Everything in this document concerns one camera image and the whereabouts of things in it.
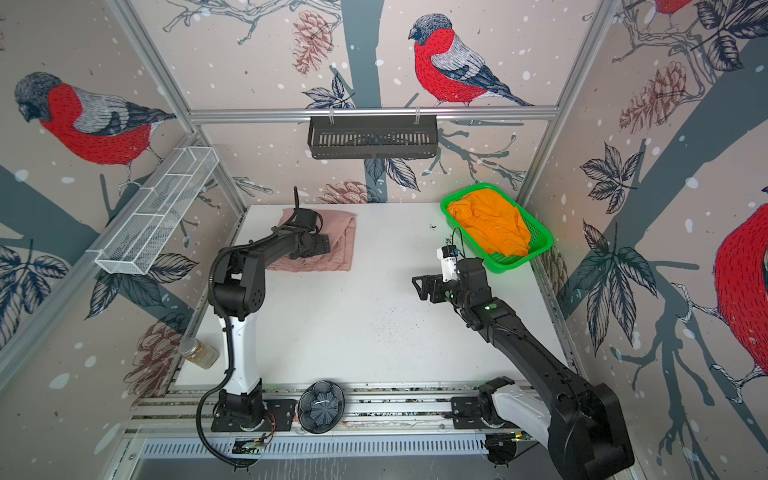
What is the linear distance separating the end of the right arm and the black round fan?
0.34 m

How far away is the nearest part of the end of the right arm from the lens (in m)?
0.63

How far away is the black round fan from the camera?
73 cm
